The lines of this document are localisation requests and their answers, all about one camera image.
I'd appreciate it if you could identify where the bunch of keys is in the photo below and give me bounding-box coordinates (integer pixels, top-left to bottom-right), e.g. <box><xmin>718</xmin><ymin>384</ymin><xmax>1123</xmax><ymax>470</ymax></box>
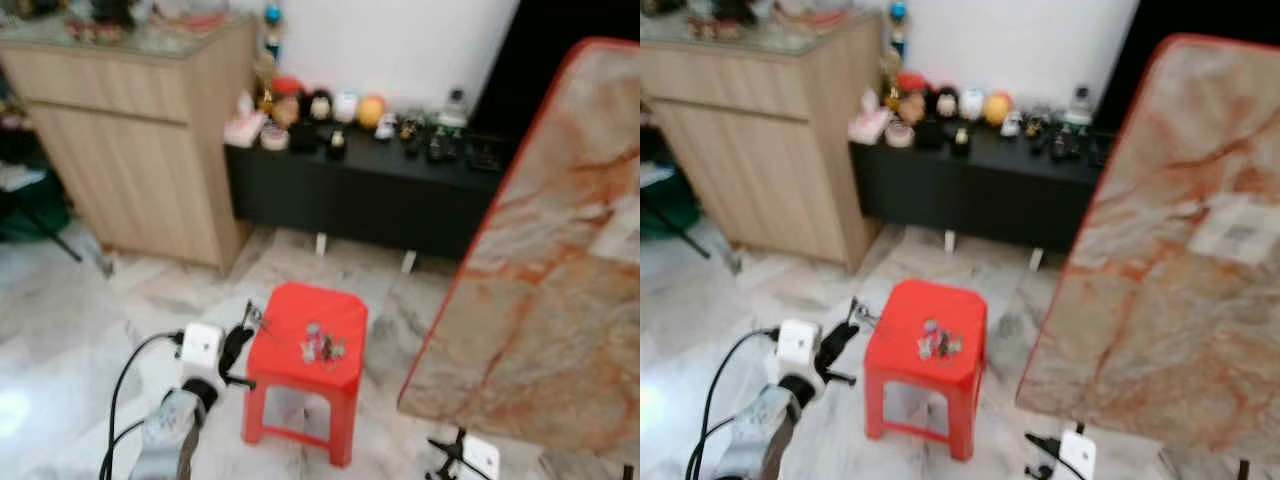
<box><xmin>302</xmin><ymin>322</ymin><xmax>348</xmax><ymax>366</ymax></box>
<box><xmin>917</xmin><ymin>319</ymin><xmax>964</xmax><ymax>362</ymax></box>

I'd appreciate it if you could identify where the red plastic stool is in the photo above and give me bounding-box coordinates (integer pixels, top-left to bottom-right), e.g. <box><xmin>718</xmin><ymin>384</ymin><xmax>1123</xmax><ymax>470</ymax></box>
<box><xmin>863</xmin><ymin>280</ymin><xmax>989</xmax><ymax>463</ymax></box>
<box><xmin>241</xmin><ymin>282</ymin><xmax>369</xmax><ymax>468</ymax></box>

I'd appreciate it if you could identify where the black low console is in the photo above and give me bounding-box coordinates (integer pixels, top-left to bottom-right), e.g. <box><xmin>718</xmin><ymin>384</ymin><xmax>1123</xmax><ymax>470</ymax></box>
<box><xmin>850</xmin><ymin>130</ymin><xmax>1116</xmax><ymax>256</ymax></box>
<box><xmin>225</xmin><ymin>130</ymin><xmax>517</xmax><ymax>263</ymax></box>

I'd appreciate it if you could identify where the marble table with red edge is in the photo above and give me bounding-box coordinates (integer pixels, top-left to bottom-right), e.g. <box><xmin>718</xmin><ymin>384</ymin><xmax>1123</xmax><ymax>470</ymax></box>
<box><xmin>1015</xmin><ymin>33</ymin><xmax>1280</xmax><ymax>480</ymax></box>
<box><xmin>397</xmin><ymin>38</ymin><xmax>641</xmax><ymax>480</ymax></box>

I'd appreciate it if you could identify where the light wooden cabinet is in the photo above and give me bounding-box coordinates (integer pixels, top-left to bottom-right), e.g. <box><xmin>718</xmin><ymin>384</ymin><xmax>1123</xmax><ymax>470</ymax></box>
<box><xmin>0</xmin><ymin>15</ymin><xmax>259</xmax><ymax>273</ymax></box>
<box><xmin>640</xmin><ymin>15</ymin><xmax>886</xmax><ymax>273</ymax></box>

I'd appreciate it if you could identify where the pink ornament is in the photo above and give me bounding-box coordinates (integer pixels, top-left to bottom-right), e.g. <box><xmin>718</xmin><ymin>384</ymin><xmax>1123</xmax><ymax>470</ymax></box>
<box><xmin>225</xmin><ymin>92</ymin><xmax>267</xmax><ymax>149</ymax></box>
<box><xmin>848</xmin><ymin>90</ymin><xmax>891</xmax><ymax>147</ymax></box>

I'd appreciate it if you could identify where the dark green object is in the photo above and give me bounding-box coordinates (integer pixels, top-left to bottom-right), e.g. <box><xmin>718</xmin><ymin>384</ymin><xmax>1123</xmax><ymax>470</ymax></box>
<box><xmin>640</xmin><ymin>165</ymin><xmax>701</xmax><ymax>241</ymax></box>
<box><xmin>0</xmin><ymin>165</ymin><xmax>73</xmax><ymax>243</ymax></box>

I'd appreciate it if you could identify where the red hat figurine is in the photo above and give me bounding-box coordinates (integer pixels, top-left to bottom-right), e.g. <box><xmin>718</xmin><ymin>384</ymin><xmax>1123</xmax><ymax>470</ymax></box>
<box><xmin>270</xmin><ymin>76</ymin><xmax>304</xmax><ymax>129</ymax></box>
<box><xmin>895</xmin><ymin>72</ymin><xmax>929</xmax><ymax>126</ymax></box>

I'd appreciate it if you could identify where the white paper label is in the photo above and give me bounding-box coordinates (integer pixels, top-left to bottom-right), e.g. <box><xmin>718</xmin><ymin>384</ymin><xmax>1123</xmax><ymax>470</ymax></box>
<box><xmin>590</xmin><ymin>200</ymin><xmax>641</xmax><ymax>263</ymax></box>
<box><xmin>1190</xmin><ymin>195</ymin><xmax>1280</xmax><ymax>266</ymax></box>

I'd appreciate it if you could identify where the gold trophy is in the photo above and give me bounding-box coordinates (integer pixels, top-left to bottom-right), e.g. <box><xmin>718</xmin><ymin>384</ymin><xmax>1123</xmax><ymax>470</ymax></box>
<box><xmin>878</xmin><ymin>50</ymin><xmax>903</xmax><ymax>109</ymax></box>
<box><xmin>253</xmin><ymin>55</ymin><xmax>278</xmax><ymax>113</ymax></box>

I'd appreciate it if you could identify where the black television screen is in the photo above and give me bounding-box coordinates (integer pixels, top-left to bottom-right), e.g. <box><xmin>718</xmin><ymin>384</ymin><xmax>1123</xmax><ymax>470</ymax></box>
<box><xmin>1095</xmin><ymin>0</ymin><xmax>1280</xmax><ymax>131</ymax></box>
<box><xmin>470</xmin><ymin>0</ymin><xmax>641</xmax><ymax>141</ymax></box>

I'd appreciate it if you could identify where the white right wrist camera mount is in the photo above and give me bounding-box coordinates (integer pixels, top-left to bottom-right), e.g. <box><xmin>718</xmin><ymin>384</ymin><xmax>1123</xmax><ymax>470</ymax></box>
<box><xmin>1059</xmin><ymin>430</ymin><xmax>1098</xmax><ymax>480</ymax></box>

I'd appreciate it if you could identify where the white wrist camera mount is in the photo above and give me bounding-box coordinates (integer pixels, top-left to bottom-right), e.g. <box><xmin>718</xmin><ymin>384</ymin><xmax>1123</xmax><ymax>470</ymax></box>
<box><xmin>1059</xmin><ymin>430</ymin><xmax>1098</xmax><ymax>480</ymax></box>
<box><xmin>777</xmin><ymin>319</ymin><xmax>823</xmax><ymax>380</ymax></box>
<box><xmin>179</xmin><ymin>322</ymin><xmax>224</xmax><ymax>387</ymax></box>

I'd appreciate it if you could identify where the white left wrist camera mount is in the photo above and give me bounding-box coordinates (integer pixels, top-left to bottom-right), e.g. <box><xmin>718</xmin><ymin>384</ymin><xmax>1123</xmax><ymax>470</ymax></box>
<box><xmin>777</xmin><ymin>319</ymin><xmax>823</xmax><ymax>380</ymax></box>
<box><xmin>179</xmin><ymin>322</ymin><xmax>224</xmax><ymax>387</ymax></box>

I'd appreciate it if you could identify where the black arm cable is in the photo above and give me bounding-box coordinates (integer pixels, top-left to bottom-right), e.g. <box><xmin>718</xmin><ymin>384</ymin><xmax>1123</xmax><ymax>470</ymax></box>
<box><xmin>104</xmin><ymin>330</ymin><xmax>187</xmax><ymax>480</ymax></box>
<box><xmin>690</xmin><ymin>326</ymin><xmax>781</xmax><ymax>480</ymax></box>

